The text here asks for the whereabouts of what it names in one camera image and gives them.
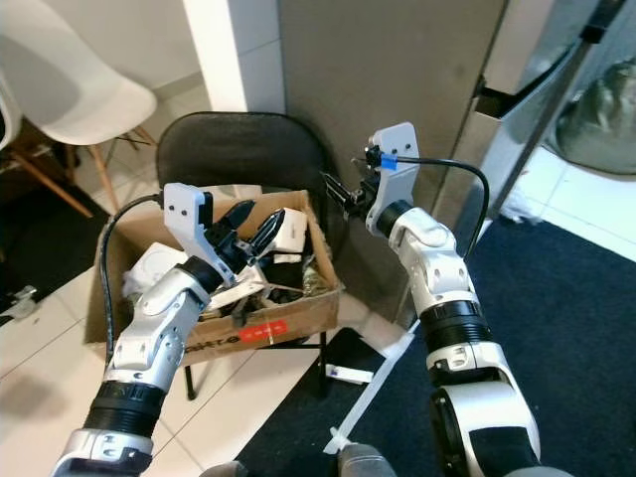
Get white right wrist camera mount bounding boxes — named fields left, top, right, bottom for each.
left=365, top=121, right=419, bottom=238

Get crumpled olive wrapper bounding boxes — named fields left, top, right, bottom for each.
left=303, top=263, right=334, bottom=299

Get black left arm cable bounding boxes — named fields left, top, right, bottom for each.
left=101, top=194, right=168, bottom=364

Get grey left robot foot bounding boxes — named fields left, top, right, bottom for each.
left=204, top=460, right=249, bottom=477

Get black folding chair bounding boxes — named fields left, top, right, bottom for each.
left=156, top=111, right=346, bottom=398

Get grey robot foot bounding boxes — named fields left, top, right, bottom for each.
left=204, top=460, right=249, bottom=477
left=338, top=444, right=398, bottom=477

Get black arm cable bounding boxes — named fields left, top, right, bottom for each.
left=397, top=154, right=491, bottom=261
left=101, top=194, right=168, bottom=364

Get dark metal pole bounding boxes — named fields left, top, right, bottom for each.
left=482, top=0, right=632, bottom=225

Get grey right robot foot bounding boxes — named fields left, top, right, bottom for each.
left=338, top=444, right=398, bottom=477

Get grey flat panel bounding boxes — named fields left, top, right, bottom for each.
left=278, top=0, right=508, bottom=324

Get brown cardboard rubbish box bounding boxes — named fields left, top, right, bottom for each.
left=86, top=189, right=346, bottom=367

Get small grey caster wheel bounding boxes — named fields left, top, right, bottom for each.
left=0, top=286, right=36, bottom=321

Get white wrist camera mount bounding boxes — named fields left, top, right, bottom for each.
left=365, top=121, right=419, bottom=238
left=163, top=182, right=226, bottom=267

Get white shell chair wooden legs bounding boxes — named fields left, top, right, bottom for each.
left=0, top=0, right=160, bottom=215

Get white plastic strip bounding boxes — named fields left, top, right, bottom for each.
left=326, top=318, right=418, bottom=456

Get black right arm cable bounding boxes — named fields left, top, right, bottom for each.
left=397, top=154, right=491, bottom=261

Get black card white edge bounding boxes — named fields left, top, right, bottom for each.
left=323, top=328, right=389, bottom=387

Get black floor mat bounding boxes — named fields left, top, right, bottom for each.
left=0, top=164, right=95, bottom=299

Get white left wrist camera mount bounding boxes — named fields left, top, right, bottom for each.
left=163, top=182, right=226, bottom=267

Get small white carton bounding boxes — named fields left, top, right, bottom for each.
left=263, top=209, right=309, bottom=264

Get grey green plastic bag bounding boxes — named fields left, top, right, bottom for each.
left=556, top=65, right=636, bottom=178

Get dark blue rug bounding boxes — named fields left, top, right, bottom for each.
left=238, top=214, right=636, bottom=477

